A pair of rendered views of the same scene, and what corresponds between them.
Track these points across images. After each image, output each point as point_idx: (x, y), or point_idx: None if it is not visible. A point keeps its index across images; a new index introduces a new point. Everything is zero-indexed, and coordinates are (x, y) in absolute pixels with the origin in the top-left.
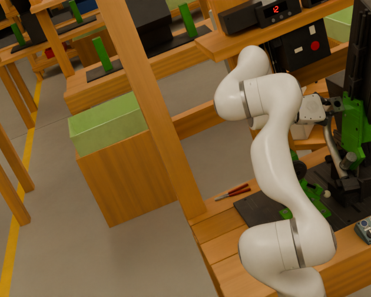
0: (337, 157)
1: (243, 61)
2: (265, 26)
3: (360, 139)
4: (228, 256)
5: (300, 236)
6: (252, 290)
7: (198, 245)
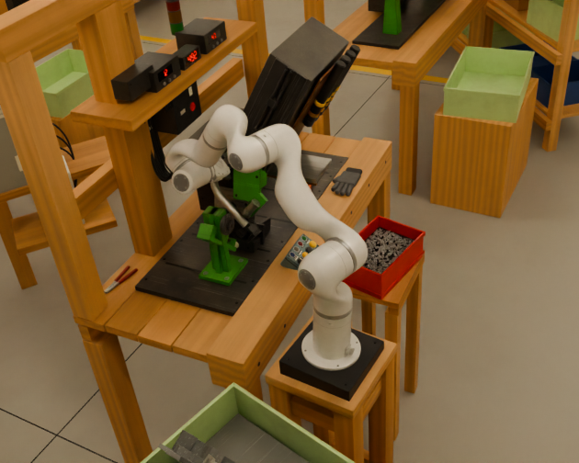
0: (234, 208)
1: (239, 118)
2: (159, 90)
3: (260, 186)
4: (182, 331)
5: (351, 247)
6: (242, 342)
7: (102, 348)
